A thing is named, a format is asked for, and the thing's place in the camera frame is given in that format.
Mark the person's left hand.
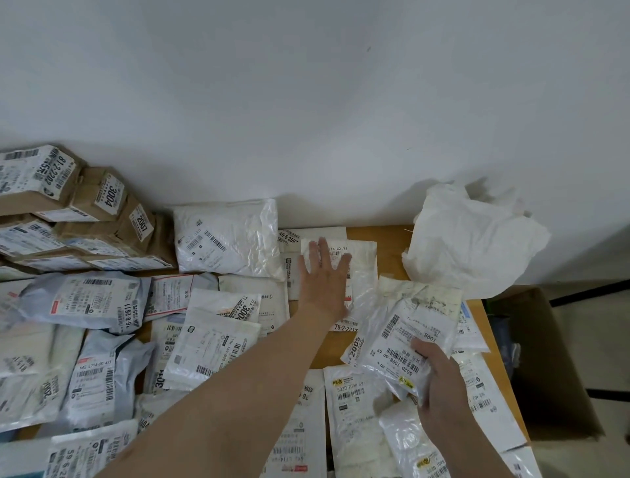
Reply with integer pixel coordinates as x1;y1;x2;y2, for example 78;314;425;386
297;237;354;324

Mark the person's right hand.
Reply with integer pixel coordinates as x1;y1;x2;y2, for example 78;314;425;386
411;337;477;435

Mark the glossy white pouch small label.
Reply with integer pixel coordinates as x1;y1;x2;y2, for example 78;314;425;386
299;238;380;334

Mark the white mailer red square logo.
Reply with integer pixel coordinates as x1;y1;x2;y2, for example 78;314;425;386
218;274;291;339

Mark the long white pouch yellow logo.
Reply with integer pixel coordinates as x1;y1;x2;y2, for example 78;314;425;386
323;364;396;478

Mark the cream pouch blue edged label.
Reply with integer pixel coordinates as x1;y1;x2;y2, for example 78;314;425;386
375;274;465;357

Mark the puffy clear white parcel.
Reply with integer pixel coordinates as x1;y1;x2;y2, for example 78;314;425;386
172;198;287;282

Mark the white padded packet red strip label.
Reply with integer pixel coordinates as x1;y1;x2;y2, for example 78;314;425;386
259;368;327;478

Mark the large white plastic bag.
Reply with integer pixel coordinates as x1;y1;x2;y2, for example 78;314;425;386
402;182;552;301

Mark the small white pouch square label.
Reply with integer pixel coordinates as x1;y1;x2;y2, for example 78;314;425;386
141;311;189;396

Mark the light blue-grey soft parcel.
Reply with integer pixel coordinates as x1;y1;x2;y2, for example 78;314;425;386
13;269;154;337

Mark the stack of cardboard boxes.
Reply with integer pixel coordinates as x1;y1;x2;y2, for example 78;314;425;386
34;166;158;246

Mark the white pouch bold black print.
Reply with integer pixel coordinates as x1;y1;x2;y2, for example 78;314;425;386
45;417;142;478

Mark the cream mailer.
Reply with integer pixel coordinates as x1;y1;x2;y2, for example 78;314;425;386
0;279;56;379

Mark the brown box white barcode label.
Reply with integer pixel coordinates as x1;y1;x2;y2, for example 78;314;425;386
0;143;85;219

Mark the person's left forearm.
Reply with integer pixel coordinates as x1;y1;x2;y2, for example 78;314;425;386
96;310;341;478

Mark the dark blue plastic bag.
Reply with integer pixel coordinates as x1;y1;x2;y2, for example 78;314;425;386
491;314;521;381

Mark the wooden table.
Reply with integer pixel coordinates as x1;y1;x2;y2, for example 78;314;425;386
0;225;534;478

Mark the brown cardboard box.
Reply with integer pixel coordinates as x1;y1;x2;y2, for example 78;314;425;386
484;285;607;443

